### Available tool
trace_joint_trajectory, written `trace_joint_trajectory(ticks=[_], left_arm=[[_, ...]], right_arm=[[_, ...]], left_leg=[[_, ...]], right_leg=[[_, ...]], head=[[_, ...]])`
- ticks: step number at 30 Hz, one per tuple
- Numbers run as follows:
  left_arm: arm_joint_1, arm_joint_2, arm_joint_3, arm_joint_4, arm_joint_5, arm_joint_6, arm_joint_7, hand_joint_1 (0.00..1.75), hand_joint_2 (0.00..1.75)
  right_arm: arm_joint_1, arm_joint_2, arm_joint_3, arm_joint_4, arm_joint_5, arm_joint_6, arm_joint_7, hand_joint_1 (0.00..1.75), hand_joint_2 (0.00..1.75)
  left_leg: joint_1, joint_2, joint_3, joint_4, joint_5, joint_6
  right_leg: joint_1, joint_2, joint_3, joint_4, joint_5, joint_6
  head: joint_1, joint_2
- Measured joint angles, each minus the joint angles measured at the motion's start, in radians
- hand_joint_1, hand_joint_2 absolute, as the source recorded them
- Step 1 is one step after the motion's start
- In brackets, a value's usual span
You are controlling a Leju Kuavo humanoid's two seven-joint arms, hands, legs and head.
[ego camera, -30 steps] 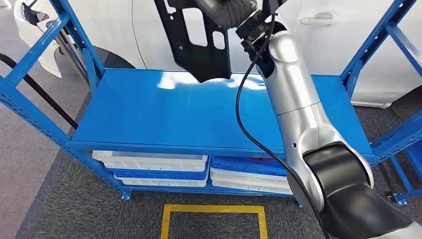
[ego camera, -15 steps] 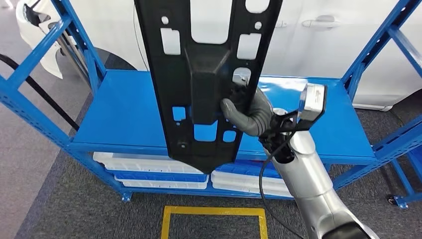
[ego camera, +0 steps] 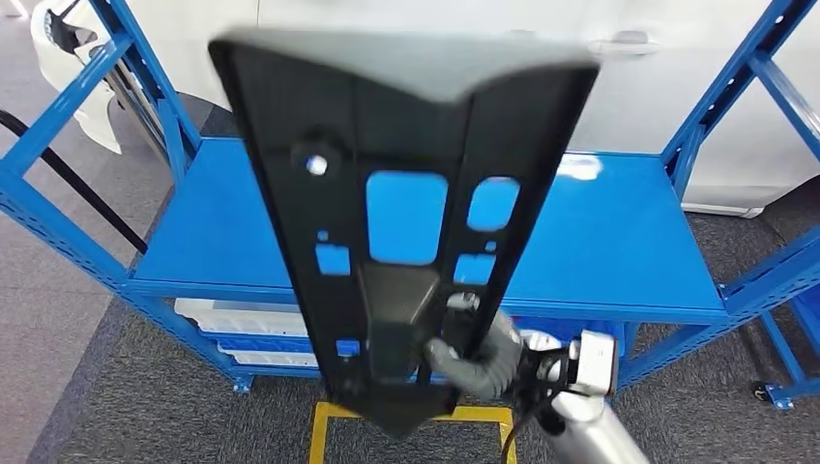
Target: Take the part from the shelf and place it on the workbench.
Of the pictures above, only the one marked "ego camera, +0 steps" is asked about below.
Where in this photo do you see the grey metal pole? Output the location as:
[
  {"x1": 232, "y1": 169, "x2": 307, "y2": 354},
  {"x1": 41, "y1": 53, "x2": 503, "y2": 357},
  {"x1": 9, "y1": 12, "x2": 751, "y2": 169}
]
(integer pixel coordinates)
[{"x1": 102, "y1": 60, "x2": 171, "y2": 168}]

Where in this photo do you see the black plastic plate bracket part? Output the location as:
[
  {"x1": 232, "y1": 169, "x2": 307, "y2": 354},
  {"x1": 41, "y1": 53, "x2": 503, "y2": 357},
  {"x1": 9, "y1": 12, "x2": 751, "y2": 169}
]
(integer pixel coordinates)
[{"x1": 208, "y1": 28, "x2": 601, "y2": 440}]

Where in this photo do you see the thick black camera cable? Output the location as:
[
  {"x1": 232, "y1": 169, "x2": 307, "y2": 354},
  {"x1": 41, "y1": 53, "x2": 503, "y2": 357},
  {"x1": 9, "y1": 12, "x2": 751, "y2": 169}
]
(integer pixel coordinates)
[{"x1": 498, "y1": 399, "x2": 545, "y2": 464}]

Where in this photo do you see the blue plastic bin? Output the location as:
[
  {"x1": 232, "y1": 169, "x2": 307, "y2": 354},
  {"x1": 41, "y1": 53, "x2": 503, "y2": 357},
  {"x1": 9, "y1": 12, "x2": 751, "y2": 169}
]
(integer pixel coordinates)
[
  {"x1": 791, "y1": 297, "x2": 820, "y2": 347},
  {"x1": 506, "y1": 314, "x2": 628, "y2": 360}
]

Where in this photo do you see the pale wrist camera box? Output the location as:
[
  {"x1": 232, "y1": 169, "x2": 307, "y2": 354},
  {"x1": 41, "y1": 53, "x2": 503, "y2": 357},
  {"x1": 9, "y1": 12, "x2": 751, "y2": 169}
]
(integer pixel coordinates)
[{"x1": 569, "y1": 331, "x2": 620, "y2": 396}]

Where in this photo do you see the yellow floor tape square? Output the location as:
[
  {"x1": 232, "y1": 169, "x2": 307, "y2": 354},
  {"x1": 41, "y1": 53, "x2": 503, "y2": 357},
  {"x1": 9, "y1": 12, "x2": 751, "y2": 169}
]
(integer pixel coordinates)
[{"x1": 308, "y1": 399, "x2": 519, "y2": 464}]

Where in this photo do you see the thick black hose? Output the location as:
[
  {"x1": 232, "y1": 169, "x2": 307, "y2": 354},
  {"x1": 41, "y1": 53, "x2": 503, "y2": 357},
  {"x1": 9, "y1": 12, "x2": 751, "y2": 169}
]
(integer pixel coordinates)
[{"x1": 0, "y1": 108, "x2": 149, "y2": 256}]

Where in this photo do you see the black camera module with bracket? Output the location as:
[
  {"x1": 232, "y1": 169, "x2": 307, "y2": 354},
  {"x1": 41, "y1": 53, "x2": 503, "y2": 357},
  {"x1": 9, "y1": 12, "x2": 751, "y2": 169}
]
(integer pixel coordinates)
[{"x1": 512, "y1": 330, "x2": 574, "y2": 424}]

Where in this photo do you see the white car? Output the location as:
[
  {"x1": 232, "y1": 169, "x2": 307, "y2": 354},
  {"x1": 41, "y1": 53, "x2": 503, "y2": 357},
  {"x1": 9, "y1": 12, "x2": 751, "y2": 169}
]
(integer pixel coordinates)
[{"x1": 30, "y1": 0, "x2": 820, "y2": 220}]

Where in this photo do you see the white car door handle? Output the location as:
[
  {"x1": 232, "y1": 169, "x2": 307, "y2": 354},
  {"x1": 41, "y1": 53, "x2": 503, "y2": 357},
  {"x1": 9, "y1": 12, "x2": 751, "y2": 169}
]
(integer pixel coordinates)
[{"x1": 587, "y1": 30, "x2": 661, "y2": 58}]

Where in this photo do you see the blue metal shelf rack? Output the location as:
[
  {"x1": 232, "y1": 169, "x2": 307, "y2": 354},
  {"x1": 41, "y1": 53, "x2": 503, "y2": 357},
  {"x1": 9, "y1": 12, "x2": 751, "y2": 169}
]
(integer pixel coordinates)
[
  {"x1": 0, "y1": 0, "x2": 820, "y2": 395},
  {"x1": 752, "y1": 291, "x2": 820, "y2": 411}
]

